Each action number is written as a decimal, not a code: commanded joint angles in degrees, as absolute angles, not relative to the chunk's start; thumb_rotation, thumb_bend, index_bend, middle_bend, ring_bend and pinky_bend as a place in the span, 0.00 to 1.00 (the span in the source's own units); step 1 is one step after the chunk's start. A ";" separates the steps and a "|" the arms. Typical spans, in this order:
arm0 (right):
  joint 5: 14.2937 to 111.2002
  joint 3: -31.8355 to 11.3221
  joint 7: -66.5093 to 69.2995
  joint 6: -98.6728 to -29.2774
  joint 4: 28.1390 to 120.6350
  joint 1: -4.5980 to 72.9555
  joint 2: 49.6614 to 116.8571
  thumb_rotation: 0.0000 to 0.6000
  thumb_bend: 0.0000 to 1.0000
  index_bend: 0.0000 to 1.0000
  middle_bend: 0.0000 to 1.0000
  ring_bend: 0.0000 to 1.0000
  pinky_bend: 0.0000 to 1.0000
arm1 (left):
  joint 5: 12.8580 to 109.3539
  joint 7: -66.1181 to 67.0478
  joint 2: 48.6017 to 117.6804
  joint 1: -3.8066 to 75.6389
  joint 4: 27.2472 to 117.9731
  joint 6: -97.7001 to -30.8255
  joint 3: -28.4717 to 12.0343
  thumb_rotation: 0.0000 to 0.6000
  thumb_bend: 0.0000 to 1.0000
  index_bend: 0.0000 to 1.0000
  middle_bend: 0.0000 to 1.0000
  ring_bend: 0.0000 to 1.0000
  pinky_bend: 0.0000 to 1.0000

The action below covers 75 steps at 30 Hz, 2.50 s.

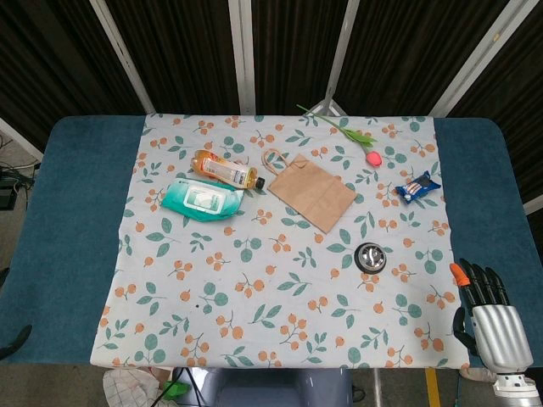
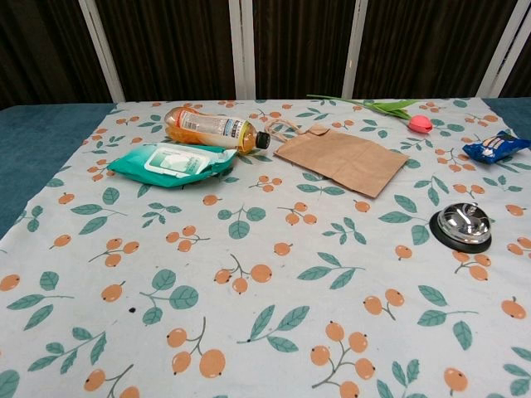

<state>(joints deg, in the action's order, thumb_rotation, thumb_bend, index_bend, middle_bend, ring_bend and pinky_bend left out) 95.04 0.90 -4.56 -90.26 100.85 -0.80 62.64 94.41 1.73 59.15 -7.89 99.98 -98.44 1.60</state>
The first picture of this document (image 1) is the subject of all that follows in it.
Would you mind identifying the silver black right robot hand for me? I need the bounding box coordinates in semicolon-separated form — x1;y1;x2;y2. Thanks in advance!
450;258;535;376

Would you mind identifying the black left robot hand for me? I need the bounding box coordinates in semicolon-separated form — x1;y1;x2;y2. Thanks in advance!
0;266;33;360

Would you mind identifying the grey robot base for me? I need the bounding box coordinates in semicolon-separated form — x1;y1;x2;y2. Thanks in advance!
171;366;354;407

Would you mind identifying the silver call bell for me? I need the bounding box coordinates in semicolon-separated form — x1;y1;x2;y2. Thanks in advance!
354;242;389;274

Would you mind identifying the blue fleece table cover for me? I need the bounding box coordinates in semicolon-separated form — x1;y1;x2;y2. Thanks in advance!
0;115;543;368

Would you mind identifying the white checked cloth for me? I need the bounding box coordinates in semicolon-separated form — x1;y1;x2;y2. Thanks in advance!
102;367;171;407

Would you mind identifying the green plastic object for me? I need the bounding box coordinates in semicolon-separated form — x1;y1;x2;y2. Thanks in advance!
162;380;191;400

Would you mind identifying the blue snack packet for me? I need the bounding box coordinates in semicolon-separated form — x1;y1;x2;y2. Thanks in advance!
395;170;444;206

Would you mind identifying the pink artificial tulip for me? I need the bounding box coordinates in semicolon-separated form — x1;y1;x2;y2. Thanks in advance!
296;103;383;169

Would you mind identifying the green wet wipes pack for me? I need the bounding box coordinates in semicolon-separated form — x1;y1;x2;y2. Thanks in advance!
160;176;246;223

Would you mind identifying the floral fruit print tablecloth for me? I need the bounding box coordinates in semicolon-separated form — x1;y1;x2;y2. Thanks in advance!
90;112;472;370

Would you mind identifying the brown paper bag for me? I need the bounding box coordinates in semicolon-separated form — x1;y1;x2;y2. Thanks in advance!
260;148;358;235

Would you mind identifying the orange drink plastic bottle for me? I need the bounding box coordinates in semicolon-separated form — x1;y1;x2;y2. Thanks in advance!
189;149;267;191

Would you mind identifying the grey stand foot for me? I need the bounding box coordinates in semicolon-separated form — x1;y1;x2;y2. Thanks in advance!
304;98;345;116

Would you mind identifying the black cable bundle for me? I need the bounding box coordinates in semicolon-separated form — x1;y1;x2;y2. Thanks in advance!
0;135;42;209

